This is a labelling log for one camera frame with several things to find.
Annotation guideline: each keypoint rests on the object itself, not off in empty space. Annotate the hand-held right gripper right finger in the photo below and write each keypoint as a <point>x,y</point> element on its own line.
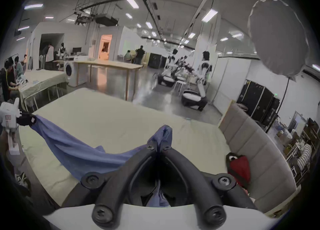
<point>200,194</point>

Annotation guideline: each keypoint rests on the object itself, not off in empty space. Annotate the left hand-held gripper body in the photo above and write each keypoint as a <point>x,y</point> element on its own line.
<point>8,118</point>

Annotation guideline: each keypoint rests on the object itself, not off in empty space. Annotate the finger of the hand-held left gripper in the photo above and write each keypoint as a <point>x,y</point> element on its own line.
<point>28,120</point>

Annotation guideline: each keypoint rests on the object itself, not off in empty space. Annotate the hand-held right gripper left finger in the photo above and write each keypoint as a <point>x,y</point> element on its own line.
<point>113,194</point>

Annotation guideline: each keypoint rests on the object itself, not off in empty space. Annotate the blue shirt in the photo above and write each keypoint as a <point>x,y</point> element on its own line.
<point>82,152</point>

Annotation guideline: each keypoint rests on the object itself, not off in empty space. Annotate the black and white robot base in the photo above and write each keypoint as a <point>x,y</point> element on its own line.
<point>193,98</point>

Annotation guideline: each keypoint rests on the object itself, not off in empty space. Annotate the low table with pale sheet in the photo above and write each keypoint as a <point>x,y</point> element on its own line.
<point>42,80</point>

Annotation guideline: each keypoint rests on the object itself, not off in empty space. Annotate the group of people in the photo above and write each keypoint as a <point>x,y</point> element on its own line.
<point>10,76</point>

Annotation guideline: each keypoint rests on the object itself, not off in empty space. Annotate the red bag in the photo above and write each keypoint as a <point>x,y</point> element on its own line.
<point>240,168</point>

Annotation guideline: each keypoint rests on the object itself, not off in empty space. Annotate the white washing machine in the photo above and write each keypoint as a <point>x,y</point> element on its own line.
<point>71,72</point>

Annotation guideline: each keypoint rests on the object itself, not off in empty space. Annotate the person's legs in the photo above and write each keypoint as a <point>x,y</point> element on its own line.
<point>22,186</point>

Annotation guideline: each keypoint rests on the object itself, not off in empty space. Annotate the padded beige headboard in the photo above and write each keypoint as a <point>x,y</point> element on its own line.
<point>260,153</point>

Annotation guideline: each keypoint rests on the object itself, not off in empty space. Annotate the bed with beige sheet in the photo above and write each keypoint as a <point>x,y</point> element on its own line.
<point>105,121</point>

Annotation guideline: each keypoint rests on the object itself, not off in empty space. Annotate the long wooden table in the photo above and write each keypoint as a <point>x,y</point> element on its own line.
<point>112,65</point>

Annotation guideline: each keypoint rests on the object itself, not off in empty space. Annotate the white stool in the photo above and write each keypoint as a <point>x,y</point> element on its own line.
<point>180,86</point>

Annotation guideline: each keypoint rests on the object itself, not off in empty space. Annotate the cluttered shelf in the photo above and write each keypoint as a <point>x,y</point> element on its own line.
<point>297,143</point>

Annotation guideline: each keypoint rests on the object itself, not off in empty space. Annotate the stack of black cases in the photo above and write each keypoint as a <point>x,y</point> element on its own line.
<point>260,100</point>

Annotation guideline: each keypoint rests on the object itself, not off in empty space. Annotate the white humanoid robot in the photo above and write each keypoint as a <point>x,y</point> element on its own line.
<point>170,70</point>
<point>205,70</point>

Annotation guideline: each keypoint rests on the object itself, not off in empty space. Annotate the grey umbrella lamp on stand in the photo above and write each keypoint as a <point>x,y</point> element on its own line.
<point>277,38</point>

